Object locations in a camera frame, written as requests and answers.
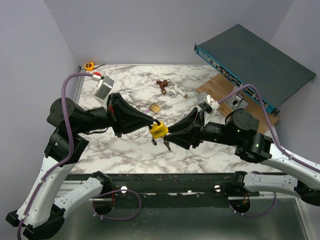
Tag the wooden board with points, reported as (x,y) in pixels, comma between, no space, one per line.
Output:
(219,87)

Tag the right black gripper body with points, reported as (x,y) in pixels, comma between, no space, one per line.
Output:
(200,127)

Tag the small brass long-shackle padlock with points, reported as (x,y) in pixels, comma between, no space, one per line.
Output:
(154,108)

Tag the metal switch stand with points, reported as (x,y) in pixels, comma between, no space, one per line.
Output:
(236,101)

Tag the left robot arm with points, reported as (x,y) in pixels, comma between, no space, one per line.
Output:
(43,213)

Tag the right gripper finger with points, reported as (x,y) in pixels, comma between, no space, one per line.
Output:
(184,138)
(185,122)

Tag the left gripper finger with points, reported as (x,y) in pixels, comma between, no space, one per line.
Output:
(133,124)
(127,114)

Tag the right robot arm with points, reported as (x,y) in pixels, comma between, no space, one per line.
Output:
(300,177)

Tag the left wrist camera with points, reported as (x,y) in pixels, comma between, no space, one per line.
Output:
(103,88)

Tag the orange tape measure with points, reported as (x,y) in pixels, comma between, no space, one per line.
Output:
(90,66)

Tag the teal network switch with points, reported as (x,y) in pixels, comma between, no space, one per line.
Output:
(245,59)

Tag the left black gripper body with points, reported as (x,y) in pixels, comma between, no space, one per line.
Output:
(114,116)

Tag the yellow padlock with keys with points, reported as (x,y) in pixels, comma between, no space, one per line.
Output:
(159,130)

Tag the white faucet tap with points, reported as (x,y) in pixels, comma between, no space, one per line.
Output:
(177,91)

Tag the brown faucet tap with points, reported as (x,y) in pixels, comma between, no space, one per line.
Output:
(162,85)

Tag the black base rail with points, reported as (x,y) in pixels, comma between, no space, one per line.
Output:
(168,191)

